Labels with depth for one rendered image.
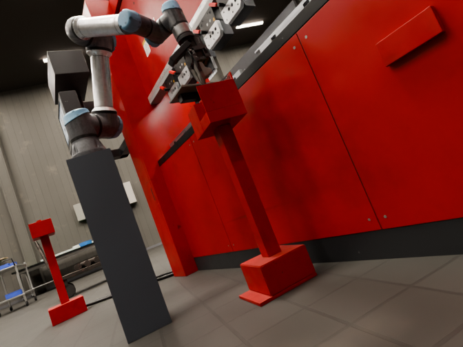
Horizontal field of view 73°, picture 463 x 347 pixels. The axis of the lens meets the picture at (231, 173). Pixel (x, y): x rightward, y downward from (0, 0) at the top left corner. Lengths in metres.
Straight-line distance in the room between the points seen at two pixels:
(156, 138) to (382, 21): 1.87
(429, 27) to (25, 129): 12.66
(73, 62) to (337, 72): 2.20
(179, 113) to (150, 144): 0.40
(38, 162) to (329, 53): 11.90
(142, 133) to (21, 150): 10.48
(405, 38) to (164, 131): 1.95
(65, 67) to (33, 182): 9.82
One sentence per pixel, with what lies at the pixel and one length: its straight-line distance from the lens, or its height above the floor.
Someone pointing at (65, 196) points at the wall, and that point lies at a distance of 12.14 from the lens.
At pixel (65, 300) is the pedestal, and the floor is 0.14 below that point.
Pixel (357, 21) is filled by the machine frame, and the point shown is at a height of 0.71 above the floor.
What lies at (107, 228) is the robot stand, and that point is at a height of 0.45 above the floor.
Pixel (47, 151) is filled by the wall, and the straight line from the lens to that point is 12.60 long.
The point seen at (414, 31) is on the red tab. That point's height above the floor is 0.59.
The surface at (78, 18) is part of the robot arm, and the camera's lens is 1.59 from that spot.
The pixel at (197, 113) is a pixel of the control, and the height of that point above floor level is 0.74.
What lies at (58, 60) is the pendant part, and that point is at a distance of 2.85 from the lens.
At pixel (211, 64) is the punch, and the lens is 1.86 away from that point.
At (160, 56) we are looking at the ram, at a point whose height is 1.49.
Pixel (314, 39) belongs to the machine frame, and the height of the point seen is 0.76.
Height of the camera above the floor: 0.35
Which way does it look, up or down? 6 degrees up
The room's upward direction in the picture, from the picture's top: 22 degrees counter-clockwise
